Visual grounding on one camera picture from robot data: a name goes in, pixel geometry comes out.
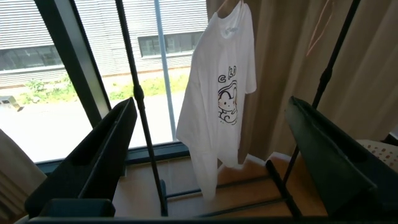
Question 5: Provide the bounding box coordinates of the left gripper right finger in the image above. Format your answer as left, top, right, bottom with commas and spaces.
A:
284, 95, 398, 218

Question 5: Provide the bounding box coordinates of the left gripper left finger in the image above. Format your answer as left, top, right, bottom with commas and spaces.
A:
24, 96, 138, 218

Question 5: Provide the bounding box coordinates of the white garment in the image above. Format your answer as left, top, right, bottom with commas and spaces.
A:
175, 1, 257, 202

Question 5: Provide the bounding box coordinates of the pink clothes hanger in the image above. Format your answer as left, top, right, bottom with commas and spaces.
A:
216, 0, 245, 13
306, 0, 335, 57

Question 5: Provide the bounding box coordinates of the white laundry basket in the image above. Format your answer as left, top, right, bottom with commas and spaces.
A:
356, 139, 398, 174

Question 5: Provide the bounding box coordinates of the black clothes rack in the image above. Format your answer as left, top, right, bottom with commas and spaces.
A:
114, 0, 361, 218

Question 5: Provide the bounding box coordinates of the beige curtain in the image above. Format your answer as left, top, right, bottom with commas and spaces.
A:
0, 129, 47, 220
206, 0, 398, 162

